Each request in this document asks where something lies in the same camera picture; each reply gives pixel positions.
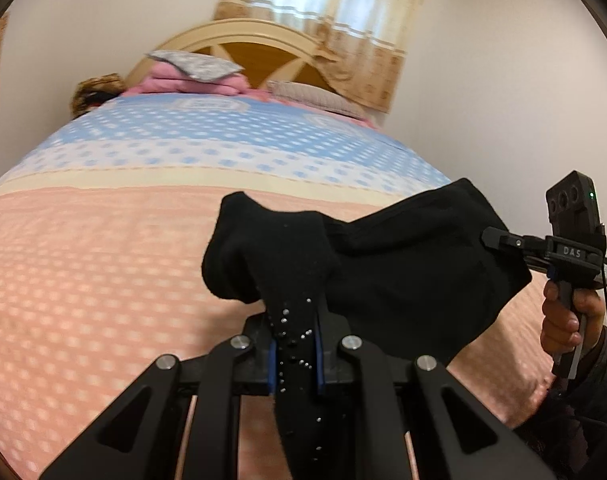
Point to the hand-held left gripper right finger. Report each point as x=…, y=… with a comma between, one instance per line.
x=321, y=360

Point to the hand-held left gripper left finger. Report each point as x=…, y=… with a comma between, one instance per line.
x=271, y=360

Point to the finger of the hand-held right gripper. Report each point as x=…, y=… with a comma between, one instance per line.
x=508, y=241

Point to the black pants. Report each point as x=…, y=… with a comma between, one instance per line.
x=408, y=260

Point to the person's right forearm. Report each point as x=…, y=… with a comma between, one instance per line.
x=603, y=365

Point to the person's right hand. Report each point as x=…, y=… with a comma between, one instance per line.
x=551, y=330

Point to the bed with checkered blanket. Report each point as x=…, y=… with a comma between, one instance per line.
x=108, y=260

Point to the person's dark clothing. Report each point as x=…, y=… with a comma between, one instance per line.
x=573, y=425

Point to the striped pillow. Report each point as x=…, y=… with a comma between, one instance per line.
x=308, y=95

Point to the pink folded blanket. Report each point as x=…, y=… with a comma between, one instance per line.
x=168, y=82

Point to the cream and wood headboard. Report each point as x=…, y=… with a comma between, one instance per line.
x=253, y=60

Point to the grey patterned pillow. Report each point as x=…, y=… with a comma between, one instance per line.
x=198, y=65

